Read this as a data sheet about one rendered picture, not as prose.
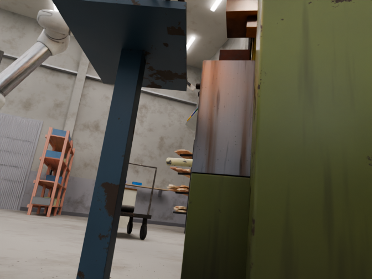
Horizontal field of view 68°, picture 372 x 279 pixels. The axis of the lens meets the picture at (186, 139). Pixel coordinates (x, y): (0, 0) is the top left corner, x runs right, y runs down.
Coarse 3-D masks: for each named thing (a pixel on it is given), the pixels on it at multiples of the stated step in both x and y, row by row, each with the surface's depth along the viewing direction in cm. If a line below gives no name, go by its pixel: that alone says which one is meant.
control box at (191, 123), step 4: (196, 112) 174; (192, 116) 182; (196, 116) 178; (188, 120) 191; (192, 120) 186; (196, 120) 183; (188, 124) 195; (192, 124) 191; (196, 124) 187; (192, 128) 197
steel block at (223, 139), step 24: (216, 72) 106; (240, 72) 105; (216, 96) 103; (240, 96) 102; (216, 120) 101; (240, 120) 99; (216, 144) 98; (240, 144) 97; (192, 168) 97; (216, 168) 96; (240, 168) 94
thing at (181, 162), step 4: (168, 160) 159; (172, 160) 159; (176, 160) 158; (180, 160) 158; (184, 160) 158; (188, 160) 157; (192, 160) 157; (168, 164) 160; (172, 164) 159; (176, 164) 158; (180, 164) 158; (184, 164) 157; (188, 164) 157
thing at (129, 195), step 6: (126, 192) 604; (132, 192) 609; (126, 198) 601; (132, 198) 606; (126, 204) 599; (132, 204) 603; (120, 216) 589; (126, 216) 593; (120, 222) 586; (126, 222) 591
